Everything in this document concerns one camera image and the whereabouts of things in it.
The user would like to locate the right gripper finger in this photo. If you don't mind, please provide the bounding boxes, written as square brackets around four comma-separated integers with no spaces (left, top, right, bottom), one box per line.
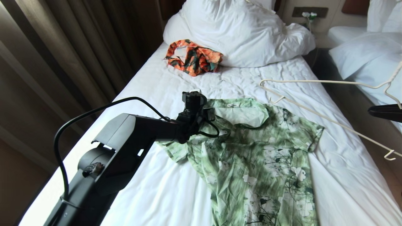
[368,104,402,123]

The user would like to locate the green floral shirt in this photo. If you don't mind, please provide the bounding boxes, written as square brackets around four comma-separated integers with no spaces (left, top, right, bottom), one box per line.
[157,98,325,226]

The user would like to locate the white flowers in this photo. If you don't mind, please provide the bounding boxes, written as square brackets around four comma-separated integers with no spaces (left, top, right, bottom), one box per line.
[302,12,318,32]

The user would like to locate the white folded duvet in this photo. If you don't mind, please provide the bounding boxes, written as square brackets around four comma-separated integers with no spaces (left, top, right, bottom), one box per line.
[329,32,402,105]

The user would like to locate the white wire hanger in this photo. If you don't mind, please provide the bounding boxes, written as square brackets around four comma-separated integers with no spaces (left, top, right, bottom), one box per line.
[259,61,402,161]

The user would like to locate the wall socket with plugs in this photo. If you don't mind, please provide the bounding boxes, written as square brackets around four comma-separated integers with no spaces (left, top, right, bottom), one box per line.
[292,7,329,18]

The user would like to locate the large white pillow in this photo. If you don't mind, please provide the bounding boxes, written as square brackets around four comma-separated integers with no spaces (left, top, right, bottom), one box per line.
[162,0,316,68]

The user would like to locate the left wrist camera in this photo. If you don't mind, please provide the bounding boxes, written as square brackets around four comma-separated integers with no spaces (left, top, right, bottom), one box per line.
[182,89,208,110]

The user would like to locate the bed with white sheet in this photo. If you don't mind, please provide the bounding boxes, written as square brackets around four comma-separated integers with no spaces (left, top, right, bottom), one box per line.
[327,26,402,134]
[18,40,402,226]

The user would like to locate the black cable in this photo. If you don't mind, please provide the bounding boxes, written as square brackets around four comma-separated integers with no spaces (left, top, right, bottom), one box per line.
[53,96,172,201]

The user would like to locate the orange floral shirt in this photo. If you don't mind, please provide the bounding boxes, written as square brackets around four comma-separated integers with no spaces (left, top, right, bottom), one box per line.
[164,39,224,77]

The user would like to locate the brown padded headboard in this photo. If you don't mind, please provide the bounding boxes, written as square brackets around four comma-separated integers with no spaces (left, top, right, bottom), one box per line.
[341,0,370,16]

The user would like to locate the brown curtain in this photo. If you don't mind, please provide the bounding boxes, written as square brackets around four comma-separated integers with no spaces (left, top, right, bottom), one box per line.
[0,0,170,176]

